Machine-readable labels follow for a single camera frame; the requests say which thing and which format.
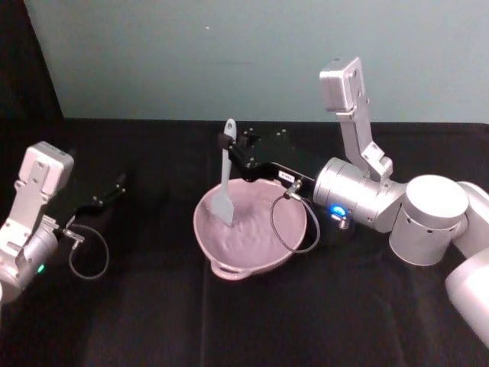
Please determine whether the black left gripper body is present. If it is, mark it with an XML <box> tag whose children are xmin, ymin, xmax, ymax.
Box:
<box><xmin>56</xmin><ymin>195</ymin><xmax>105</xmax><ymax>229</ymax></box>

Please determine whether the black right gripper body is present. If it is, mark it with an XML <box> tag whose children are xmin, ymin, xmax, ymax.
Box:
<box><xmin>246</xmin><ymin>129</ymin><xmax>318</xmax><ymax>194</ymax></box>

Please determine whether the grey silicone spatula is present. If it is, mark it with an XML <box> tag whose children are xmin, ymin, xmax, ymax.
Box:
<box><xmin>208</xmin><ymin>119</ymin><xmax>239</xmax><ymax>228</ymax></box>

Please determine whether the black table cloth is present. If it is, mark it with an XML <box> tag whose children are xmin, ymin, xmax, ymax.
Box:
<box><xmin>0</xmin><ymin>117</ymin><xmax>489</xmax><ymax>367</ymax></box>

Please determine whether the black backdrop panel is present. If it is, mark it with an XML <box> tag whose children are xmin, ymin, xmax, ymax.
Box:
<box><xmin>0</xmin><ymin>0</ymin><xmax>65</xmax><ymax>122</ymax></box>

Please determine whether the thin dark left gripper cable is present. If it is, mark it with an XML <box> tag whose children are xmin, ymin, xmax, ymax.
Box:
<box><xmin>57</xmin><ymin>223</ymin><xmax>111</xmax><ymax>281</ymax></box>

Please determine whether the thin dark gripper cable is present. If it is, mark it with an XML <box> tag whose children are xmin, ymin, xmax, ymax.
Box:
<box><xmin>270</xmin><ymin>180</ymin><xmax>322</xmax><ymax>254</ymax></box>
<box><xmin>57</xmin><ymin>223</ymin><xmax>111</xmax><ymax>281</ymax></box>

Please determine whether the thin dark right gripper cable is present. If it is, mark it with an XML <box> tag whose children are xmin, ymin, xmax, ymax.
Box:
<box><xmin>270</xmin><ymin>180</ymin><xmax>322</xmax><ymax>254</ymax></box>

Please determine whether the pink bowl with handle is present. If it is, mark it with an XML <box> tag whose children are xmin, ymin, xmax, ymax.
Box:
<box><xmin>192</xmin><ymin>177</ymin><xmax>309</xmax><ymax>284</ymax></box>

